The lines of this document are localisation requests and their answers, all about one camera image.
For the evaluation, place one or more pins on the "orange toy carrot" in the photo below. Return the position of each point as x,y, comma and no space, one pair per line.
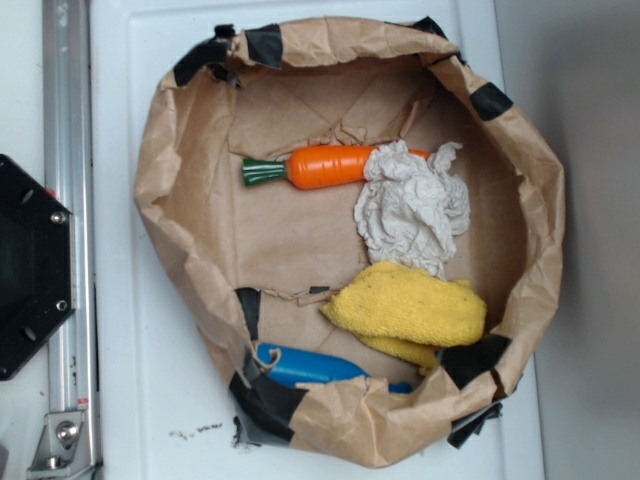
312,167

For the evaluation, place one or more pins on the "aluminium extrusion rail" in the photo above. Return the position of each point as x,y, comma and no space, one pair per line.
72,350

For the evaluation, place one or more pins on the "brown paper bag bin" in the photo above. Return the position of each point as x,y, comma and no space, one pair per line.
256,263

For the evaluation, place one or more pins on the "metal corner bracket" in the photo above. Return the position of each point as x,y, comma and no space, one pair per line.
63,449

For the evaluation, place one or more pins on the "blue plastic toy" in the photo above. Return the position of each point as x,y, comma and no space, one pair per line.
290,366

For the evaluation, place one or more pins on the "yellow cloth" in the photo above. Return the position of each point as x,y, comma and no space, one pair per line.
407,313

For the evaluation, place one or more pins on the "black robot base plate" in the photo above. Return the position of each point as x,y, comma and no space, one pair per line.
36,267

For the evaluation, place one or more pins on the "crumpled white paper towel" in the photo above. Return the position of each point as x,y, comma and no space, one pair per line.
411,208

